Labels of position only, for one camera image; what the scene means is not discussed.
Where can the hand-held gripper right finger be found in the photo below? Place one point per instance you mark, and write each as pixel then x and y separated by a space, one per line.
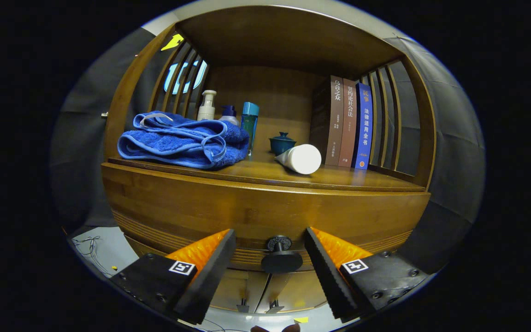
pixel 330 281

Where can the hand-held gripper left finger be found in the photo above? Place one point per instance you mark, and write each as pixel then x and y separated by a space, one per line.
pixel 212 281

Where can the wooden drawer with black knob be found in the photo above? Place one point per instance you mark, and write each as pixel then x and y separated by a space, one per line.
pixel 247 212

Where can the white tube green band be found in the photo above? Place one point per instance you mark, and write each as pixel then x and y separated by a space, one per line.
pixel 304 159

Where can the wooden cabinet door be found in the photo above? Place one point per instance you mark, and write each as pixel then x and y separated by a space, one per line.
pixel 297 290
pixel 235 290

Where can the wooden countertop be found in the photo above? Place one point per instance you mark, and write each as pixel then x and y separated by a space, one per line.
pixel 339 177

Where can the wooden cabinet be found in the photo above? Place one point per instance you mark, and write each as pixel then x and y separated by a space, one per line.
pixel 270 97

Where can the yellow floor sticker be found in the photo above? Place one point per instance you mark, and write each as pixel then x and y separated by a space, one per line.
pixel 300 319

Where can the folded blue towel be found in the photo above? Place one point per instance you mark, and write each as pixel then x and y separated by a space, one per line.
pixel 173 143

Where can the blue lidded teacup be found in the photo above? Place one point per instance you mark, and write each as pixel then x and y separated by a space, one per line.
pixel 280 144

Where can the brown book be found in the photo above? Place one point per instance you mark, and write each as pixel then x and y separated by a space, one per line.
pixel 334 124
pixel 347 129

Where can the blue book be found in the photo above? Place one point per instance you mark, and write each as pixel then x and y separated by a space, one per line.
pixel 363 129

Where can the clear bottle teal cap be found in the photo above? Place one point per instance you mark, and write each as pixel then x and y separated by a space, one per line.
pixel 249 124

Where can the white lotion bottle blue cap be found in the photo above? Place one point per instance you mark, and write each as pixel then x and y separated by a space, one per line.
pixel 228 117

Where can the white pump bottle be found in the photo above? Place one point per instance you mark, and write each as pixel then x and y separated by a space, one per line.
pixel 207 110

